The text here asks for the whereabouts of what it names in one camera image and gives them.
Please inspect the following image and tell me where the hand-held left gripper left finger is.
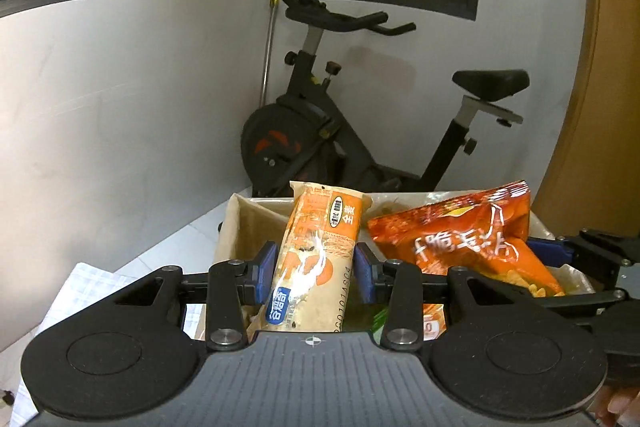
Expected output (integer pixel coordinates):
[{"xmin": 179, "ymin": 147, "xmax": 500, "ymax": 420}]
[{"xmin": 114, "ymin": 240, "xmax": 279, "ymax": 352}]

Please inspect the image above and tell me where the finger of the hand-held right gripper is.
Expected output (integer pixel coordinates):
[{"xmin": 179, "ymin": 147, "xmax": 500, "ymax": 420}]
[
  {"xmin": 526, "ymin": 229, "xmax": 640, "ymax": 269},
  {"xmin": 536, "ymin": 289, "xmax": 629, "ymax": 316}
]

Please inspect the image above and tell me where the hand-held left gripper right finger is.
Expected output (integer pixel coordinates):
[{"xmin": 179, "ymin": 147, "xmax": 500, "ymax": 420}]
[{"xmin": 354, "ymin": 241, "xmax": 528, "ymax": 352}]

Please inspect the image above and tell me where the beige bread packet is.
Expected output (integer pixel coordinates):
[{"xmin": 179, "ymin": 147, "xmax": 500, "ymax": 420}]
[{"xmin": 259, "ymin": 180, "xmax": 374, "ymax": 334}]

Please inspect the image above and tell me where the cardboard box with plastic liner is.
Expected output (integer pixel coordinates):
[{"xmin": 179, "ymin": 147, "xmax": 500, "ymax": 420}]
[{"xmin": 215, "ymin": 191, "xmax": 597, "ymax": 344}]

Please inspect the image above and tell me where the orange chip bag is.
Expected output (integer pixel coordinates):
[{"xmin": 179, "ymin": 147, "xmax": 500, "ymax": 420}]
[{"xmin": 367, "ymin": 180, "xmax": 567, "ymax": 299}]

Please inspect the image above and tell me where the person's right hand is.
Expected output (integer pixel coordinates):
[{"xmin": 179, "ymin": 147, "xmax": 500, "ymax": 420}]
[{"xmin": 592, "ymin": 384, "xmax": 640, "ymax": 427}]

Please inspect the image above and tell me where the orange packet white label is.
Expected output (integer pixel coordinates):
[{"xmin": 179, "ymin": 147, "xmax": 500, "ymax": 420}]
[{"xmin": 422, "ymin": 303, "xmax": 447, "ymax": 343}]

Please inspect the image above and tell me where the black exercise bike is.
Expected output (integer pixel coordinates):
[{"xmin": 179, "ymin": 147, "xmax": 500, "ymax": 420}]
[{"xmin": 239, "ymin": 0, "xmax": 531, "ymax": 198}]

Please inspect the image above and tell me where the wooden panel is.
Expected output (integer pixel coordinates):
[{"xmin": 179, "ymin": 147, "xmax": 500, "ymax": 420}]
[{"xmin": 529, "ymin": 0, "xmax": 640, "ymax": 239}]

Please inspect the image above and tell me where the checked tablecloth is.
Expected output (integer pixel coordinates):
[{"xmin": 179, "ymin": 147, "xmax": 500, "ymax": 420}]
[{"xmin": 0, "ymin": 261, "xmax": 207, "ymax": 427}]

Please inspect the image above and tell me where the metal pole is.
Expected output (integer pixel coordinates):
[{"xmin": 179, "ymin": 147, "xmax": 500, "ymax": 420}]
[{"xmin": 259, "ymin": 0, "xmax": 289, "ymax": 106}]

